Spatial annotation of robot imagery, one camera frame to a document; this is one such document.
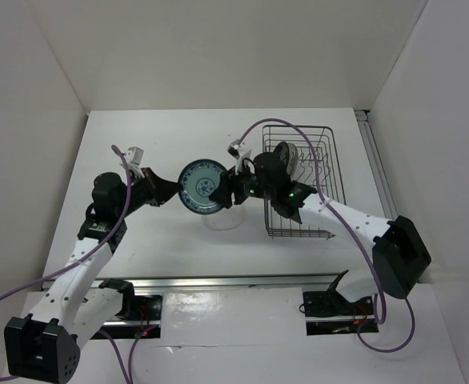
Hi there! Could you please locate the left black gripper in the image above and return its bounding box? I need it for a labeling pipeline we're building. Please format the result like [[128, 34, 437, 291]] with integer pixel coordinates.
[[115, 166, 182, 218]]

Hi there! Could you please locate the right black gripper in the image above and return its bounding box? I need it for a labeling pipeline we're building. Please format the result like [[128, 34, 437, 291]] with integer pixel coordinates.
[[210, 158, 275, 208]]

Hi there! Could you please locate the blue patterned round plate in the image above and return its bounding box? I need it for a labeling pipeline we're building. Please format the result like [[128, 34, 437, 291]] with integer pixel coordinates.
[[178, 159, 226, 215]]

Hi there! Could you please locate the smoky glass square plate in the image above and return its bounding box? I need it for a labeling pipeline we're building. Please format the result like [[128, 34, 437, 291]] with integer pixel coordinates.
[[287, 143, 299, 178]]

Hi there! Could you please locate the black round plate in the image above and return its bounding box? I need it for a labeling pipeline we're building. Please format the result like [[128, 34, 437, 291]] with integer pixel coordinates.
[[273, 142, 293, 166]]

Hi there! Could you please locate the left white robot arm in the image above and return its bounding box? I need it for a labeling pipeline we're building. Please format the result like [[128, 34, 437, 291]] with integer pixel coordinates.
[[4, 168, 182, 383]]

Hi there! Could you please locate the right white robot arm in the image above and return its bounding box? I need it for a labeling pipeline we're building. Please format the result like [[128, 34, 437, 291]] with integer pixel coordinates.
[[210, 152, 431, 314]]

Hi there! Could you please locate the clear glass square plate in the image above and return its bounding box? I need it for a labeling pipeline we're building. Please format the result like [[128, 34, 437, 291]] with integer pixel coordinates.
[[202, 206, 245, 231]]

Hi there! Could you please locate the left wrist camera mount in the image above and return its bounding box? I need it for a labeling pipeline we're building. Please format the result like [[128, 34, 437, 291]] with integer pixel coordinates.
[[120, 146, 144, 179]]

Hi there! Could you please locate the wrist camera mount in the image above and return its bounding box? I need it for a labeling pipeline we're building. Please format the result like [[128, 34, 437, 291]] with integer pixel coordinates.
[[120, 146, 144, 179], [227, 138, 252, 174]]

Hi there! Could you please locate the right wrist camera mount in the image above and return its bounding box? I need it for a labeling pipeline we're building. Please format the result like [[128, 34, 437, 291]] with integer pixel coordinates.
[[227, 138, 252, 174]]

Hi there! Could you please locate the grey wire dish rack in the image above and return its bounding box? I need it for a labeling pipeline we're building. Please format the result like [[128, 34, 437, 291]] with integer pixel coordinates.
[[262, 124, 346, 240]]

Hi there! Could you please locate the aluminium rail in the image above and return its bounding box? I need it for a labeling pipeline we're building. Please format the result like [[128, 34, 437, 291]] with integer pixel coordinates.
[[41, 272, 351, 292]]

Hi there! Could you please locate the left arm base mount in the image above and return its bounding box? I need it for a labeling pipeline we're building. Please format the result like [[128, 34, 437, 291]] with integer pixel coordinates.
[[101, 294, 162, 340]]

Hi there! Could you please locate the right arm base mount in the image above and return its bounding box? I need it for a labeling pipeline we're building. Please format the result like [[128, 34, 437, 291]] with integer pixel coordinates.
[[298, 288, 379, 336]]

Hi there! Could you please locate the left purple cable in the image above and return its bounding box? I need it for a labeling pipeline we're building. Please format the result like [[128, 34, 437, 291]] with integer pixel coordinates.
[[0, 144, 155, 384]]

